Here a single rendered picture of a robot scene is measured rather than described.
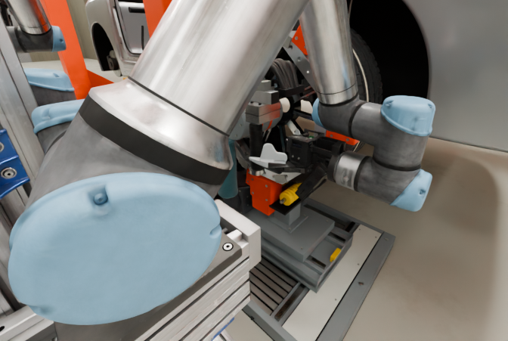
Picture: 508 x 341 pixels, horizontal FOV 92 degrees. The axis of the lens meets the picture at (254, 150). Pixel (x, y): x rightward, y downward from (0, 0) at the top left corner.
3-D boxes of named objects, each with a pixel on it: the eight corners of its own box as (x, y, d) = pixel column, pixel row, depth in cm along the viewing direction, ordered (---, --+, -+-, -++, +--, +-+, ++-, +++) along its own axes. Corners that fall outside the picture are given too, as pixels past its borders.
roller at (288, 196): (323, 181, 115) (325, 170, 113) (286, 211, 96) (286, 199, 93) (313, 176, 119) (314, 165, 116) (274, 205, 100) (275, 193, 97)
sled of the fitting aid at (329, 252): (351, 246, 130) (354, 233, 126) (316, 295, 106) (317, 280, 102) (277, 207, 161) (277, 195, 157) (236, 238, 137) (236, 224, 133)
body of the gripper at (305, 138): (302, 127, 60) (351, 139, 52) (301, 159, 63) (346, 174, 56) (283, 136, 55) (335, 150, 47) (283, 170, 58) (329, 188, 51)
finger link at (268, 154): (248, 140, 58) (287, 141, 57) (249, 162, 60) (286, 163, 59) (246, 145, 55) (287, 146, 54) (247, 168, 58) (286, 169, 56)
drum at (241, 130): (285, 129, 94) (286, 92, 88) (246, 147, 80) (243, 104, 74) (258, 122, 103) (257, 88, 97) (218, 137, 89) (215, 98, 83)
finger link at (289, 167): (268, 156, 59) (305, 156, 58) (269, 162, 60) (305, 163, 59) (267, 165, 55) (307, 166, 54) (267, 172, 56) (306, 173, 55)
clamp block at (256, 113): (280, 117, 68) (280, 98, 66) (258, 125, 62) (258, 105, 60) (267, 114, 71) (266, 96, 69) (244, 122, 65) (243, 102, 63)
